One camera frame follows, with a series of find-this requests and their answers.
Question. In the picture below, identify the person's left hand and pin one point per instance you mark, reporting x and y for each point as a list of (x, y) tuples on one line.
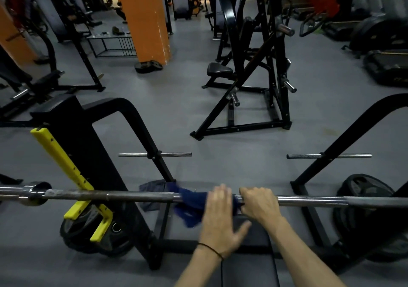
[(220, 226)]

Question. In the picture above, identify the person's right hand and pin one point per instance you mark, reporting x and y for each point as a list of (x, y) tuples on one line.
[(259, 207)]

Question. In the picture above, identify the blue cleaning cloth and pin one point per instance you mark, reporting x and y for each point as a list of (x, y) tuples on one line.
[(191, 207)]

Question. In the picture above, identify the steel barbell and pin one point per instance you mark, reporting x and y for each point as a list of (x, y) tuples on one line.
[(95, 196)]

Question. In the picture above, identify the person's right forearm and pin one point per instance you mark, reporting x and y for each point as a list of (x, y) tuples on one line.
[(302, 258)]

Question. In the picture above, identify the black padded bench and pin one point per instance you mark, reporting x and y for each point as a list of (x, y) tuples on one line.
[(248, 258)]

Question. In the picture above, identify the grey cloth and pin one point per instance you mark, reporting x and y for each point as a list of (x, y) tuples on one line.
[(151, 188)]

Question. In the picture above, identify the black grip-hole weight plate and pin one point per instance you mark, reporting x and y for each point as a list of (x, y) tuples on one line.
[(118, 239)]

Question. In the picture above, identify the large black weight plate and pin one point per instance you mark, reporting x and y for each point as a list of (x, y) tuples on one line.
[(366, 185)]

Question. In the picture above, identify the black and red lever machine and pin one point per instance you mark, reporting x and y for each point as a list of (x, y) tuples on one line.
[(248, 70)]

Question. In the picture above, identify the black weight plate white lettering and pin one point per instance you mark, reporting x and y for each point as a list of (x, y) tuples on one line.
[(73, 232)]

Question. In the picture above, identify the small black weight plate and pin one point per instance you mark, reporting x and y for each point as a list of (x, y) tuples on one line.
[(144, 67), (156, 65)]

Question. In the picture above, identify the black bench press rack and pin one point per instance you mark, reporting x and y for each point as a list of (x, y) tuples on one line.
[(73, 127)]

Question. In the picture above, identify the yellow bar hook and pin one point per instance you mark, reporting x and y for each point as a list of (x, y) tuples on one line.
[(54, 150)]

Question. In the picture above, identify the black elliptical trainer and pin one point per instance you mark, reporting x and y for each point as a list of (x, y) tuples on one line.
[(373, 32)]

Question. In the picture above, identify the black squat rack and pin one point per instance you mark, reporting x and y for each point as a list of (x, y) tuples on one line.
[(83, 54)]

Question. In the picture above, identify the wide orange pillar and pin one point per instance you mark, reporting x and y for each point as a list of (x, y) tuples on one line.
[(143, 19)]

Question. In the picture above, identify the black incline bench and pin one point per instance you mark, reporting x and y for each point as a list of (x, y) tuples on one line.
[(44, 78)]

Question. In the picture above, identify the narrow orange pillar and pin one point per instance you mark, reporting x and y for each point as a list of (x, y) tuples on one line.
[(16, 38)]

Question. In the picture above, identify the black plate-loaded machine frame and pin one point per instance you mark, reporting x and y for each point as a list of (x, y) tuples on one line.
[(223, 48)]

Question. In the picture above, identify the black rack base frame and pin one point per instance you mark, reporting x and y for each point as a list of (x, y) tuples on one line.
[(9, 180)]

